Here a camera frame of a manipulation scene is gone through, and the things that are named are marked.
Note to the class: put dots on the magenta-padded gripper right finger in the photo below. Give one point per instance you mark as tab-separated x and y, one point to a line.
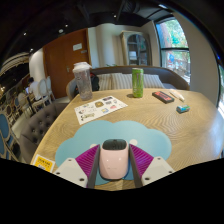
156	169

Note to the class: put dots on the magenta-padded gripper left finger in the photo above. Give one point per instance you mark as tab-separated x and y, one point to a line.
70	171

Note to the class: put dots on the pink computer mouse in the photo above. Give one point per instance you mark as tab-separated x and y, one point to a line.
114	161

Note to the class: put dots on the blue cloud-shaped mouse pad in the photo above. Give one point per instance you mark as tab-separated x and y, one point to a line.
100	133

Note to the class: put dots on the yellow white table card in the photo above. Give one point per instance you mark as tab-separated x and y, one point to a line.
42	163

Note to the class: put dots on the grey tufted sofa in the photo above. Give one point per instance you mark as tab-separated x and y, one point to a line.
40	126

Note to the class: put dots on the small teal box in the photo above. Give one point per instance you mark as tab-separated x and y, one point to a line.
183	109

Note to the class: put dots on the white sticker sheet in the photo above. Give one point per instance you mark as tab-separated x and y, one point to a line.
98	108

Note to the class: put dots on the flat black red box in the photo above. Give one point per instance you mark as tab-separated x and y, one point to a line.
163	97

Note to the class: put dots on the group of blue chairs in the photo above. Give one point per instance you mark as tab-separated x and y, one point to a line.
6	133

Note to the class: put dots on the small white packet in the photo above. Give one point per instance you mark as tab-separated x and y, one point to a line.
177	95

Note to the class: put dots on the group of white chairs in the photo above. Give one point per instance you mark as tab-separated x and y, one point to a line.
45	91

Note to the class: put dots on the clear shaker bottle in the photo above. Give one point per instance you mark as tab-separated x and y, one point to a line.
82	85

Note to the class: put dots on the green drink can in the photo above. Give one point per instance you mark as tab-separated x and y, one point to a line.
138	83

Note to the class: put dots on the striped cushion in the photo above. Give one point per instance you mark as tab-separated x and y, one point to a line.
105	81
153	81

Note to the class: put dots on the person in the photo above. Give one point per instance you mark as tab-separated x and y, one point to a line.
33	88

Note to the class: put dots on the brown wooden door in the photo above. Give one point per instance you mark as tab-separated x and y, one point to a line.
58	70

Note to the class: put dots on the large curved window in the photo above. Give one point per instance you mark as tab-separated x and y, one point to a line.
220	90

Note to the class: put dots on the brown curved sofa bench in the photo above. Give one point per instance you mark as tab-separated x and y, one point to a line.
113	69

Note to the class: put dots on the black-framed window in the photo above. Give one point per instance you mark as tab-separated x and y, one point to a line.
173	50

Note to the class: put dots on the arched glass-door cabinet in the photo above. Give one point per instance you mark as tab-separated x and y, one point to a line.
136	50

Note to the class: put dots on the white door sign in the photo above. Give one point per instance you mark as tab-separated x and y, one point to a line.
77	46

